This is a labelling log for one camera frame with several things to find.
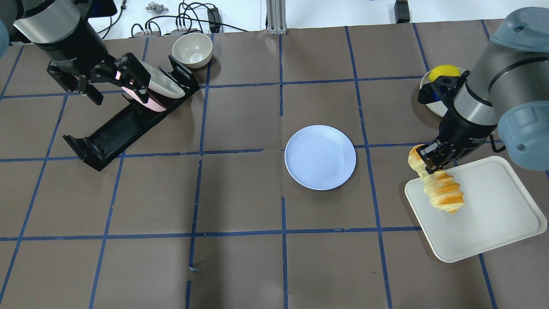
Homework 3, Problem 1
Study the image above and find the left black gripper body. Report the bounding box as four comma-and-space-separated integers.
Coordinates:
39, 21, 115, 83

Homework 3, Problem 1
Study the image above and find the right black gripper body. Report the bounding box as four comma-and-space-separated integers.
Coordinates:
431, 109, 494, 166

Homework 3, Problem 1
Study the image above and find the striped orange bread roll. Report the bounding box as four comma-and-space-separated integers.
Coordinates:
408, 144, 465, 215

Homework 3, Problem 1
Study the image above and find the light blue plate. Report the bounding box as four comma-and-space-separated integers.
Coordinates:
284, 125, 357, 191

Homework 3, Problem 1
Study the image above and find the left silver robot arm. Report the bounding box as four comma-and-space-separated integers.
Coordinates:
1, 0, 151, 105

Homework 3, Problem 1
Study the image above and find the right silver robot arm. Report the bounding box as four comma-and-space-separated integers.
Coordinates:
416, 6, 549, 174

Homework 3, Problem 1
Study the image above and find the cream plate in rack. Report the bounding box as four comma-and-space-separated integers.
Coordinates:
140, 61, 185, 99

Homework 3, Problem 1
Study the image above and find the pink plate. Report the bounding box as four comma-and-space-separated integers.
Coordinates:
122, 87, 166, 112

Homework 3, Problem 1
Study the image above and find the cream round plate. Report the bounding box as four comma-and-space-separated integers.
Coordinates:
419, 67, 468, 118

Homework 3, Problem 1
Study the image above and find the black dish rack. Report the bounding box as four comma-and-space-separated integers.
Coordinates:
63, 55, 199, 171

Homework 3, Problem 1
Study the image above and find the cream bowl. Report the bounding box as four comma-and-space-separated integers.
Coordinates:
171, 33, 213, 69

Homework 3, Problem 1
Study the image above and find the yellow lemon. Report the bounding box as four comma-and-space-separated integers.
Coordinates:
428, 64, 461, 82

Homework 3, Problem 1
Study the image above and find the white rectangular tray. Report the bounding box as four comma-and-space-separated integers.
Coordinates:
404, 156, 547, 263

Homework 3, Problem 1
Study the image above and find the aluminium frame post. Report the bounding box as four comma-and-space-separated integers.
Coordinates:
266, 0, 288, 35

